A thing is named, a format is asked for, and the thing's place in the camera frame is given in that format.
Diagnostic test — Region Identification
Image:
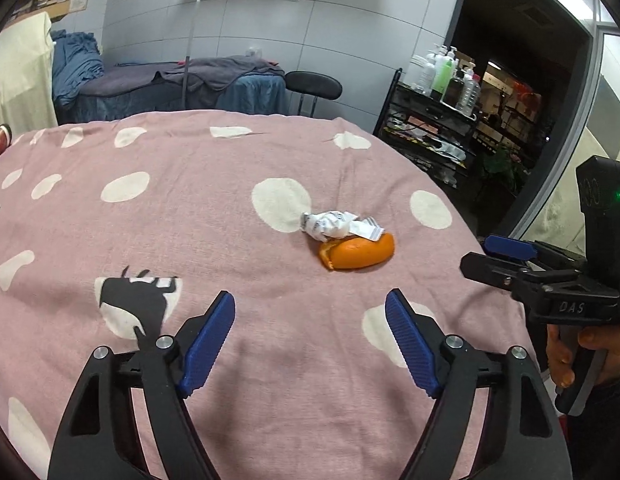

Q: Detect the potted green plant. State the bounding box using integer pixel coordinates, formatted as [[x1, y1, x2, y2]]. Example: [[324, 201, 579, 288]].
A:
[[480, 145, 532, 197]]

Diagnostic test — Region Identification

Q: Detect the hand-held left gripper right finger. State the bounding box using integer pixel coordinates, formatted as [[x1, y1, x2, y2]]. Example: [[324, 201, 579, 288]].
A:
[[385, 288, 574, 480]]

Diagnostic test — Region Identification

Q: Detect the black round stool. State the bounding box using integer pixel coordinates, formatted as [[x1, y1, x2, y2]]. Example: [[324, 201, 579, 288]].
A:
[[285, 71, 343, 119]]

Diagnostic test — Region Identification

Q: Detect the black mesh cart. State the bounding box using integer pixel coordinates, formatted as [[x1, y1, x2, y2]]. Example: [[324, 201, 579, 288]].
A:
[[375, 67, 480, 189]]

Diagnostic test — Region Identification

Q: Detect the green pump bottle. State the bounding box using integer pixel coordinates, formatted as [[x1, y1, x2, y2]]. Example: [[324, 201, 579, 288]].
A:
[[430, 47, 457, 104]]

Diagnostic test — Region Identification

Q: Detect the white pump bottle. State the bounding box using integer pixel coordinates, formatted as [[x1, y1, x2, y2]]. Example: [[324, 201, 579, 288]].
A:
[[416, 50, 439, 94]]

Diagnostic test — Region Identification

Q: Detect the orange peel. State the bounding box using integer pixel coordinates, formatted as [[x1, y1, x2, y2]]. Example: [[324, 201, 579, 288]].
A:
[[317, 232, 395, 272]]

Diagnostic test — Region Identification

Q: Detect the massage bed with grey cover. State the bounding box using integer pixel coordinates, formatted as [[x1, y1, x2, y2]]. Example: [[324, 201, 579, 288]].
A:
[[77, 55, 291, 122]]

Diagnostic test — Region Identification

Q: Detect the cream cloth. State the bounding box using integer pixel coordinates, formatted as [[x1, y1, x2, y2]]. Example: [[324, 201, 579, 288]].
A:
[[0, 12, 58, 134]]

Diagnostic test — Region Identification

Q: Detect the dark bottle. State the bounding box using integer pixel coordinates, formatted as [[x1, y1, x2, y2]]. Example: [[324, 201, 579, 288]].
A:
[[443, 70, 466, 107]]

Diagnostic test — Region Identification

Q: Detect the person's right forearm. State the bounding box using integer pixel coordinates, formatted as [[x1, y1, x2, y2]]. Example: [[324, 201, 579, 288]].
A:
[[565, 370, 620, 480]]

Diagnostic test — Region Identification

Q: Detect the person's right hand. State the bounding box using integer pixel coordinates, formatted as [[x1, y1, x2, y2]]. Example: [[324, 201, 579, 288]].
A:
[[546, 325, 620, 391]]

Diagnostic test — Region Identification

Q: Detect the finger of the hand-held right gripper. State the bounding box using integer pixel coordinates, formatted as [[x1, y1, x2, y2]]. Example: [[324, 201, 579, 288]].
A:
[[460, 252, 527, 291], [484, 235, 587, 274]]

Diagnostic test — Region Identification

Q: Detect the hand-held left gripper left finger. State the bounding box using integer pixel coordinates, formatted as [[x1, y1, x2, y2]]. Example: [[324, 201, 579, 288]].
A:
[[47, 290, 237, 480]]

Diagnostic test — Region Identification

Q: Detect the white wrapper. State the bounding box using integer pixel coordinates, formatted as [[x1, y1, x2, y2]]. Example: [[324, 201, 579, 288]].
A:
[[300, 210, 385, 244]]

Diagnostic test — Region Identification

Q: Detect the pink polka-dot blanket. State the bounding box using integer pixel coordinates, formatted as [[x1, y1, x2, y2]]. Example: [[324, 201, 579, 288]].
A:
[[0, 110, 547, 480]]

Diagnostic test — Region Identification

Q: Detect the pile of blue towels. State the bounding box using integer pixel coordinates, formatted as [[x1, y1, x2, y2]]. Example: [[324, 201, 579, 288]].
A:
[[52, 30, 106, 109]]

